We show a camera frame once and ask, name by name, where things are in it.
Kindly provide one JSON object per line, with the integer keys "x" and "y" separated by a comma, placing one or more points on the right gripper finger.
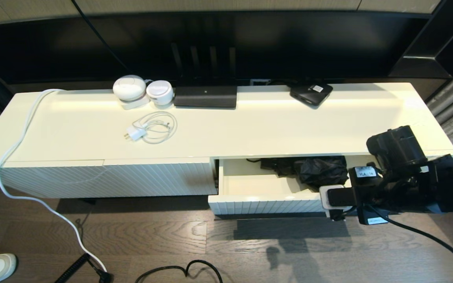
{"x": 338, "y": 196}
{"x": 336, "y": 214}

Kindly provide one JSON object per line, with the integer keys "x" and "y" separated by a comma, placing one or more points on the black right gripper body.
{"x": 383, "y": 196}

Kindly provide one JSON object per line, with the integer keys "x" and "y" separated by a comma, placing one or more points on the black umbrella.
{"x": 321, "y": 171}

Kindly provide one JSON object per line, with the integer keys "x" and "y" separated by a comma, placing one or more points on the white fluted drawer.
{"x": 250, "y": 196}

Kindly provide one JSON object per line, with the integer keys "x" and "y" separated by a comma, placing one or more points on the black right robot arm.
{"x": 403, "y": 157}

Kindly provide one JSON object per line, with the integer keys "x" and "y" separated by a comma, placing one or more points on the white tv cabinet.
{"x": 92, "y": 177}

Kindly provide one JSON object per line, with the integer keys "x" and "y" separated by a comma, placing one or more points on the black set-top box with label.
{"x": 309, "y": 94}

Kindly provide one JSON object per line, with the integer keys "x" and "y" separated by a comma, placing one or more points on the black shelf unit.
{"x": 427, "y": 63}

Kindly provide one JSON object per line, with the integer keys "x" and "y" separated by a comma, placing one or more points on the black television screen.
{"x": 289, "y": 43}

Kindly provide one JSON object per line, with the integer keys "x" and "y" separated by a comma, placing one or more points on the black router with antennas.
{"x": 205, "y": 96}

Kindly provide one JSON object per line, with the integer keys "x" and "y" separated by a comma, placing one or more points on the small white round device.
{"x": 159, "y": 92}

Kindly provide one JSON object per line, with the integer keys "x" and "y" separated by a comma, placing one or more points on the large white dome device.
{"x": 129, "y": 88}

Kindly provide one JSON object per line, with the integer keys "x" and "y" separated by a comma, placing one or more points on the labelled black wrist camera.
{"x": 364, "y": 171}

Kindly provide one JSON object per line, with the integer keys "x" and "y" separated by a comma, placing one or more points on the white wall socket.
{"x": 260, "y": 81}

